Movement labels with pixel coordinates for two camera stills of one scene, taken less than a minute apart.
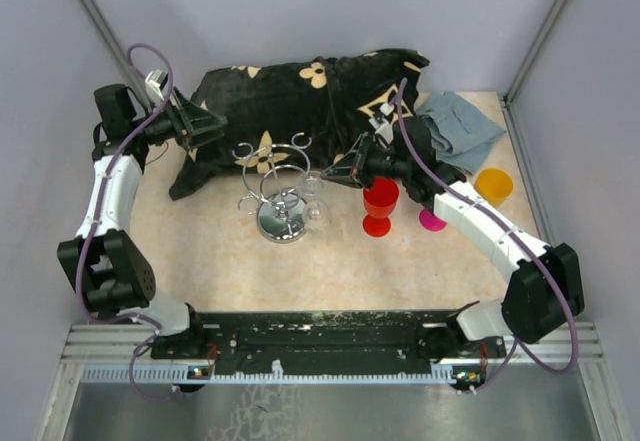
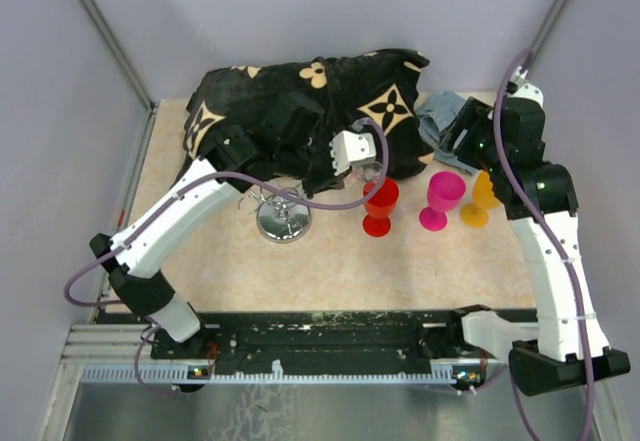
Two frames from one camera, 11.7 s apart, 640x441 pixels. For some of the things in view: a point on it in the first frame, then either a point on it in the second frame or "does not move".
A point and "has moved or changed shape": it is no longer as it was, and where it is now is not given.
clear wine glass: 316,213 has moved or changed shape
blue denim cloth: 461,135 does not move
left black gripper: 193,124 to 329,181
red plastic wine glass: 380,200 does not move
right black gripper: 346,171 to 474,116
